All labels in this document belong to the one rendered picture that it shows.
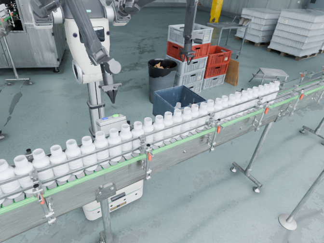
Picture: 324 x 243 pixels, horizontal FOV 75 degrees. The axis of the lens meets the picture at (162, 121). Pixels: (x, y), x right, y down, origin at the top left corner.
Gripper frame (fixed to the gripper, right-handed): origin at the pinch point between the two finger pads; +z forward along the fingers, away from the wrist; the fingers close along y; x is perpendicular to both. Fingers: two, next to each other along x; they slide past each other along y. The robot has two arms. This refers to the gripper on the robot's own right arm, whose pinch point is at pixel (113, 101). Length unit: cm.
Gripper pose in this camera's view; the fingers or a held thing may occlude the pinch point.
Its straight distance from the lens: 112.4
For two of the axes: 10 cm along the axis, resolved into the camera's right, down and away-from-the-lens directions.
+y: 8.3, -2.6, 4.9
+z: 1.2, 9.4, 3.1
